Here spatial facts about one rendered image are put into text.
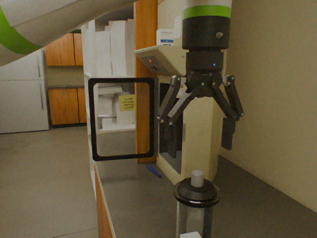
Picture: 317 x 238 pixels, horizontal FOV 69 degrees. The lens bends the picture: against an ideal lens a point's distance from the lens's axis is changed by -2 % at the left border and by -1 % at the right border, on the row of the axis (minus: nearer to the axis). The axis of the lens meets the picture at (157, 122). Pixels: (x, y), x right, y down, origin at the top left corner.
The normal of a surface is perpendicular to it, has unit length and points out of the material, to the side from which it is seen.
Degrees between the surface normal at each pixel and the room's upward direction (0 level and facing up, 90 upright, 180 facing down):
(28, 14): 110
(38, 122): 90
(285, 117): 90
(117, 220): 0
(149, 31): 90
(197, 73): 90
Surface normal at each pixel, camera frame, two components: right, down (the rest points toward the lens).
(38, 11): -0.04, 0.65
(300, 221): 0.00, -0.97
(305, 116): -0.94, 0.07
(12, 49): 0.16, 0.95
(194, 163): 0.34, 0.22
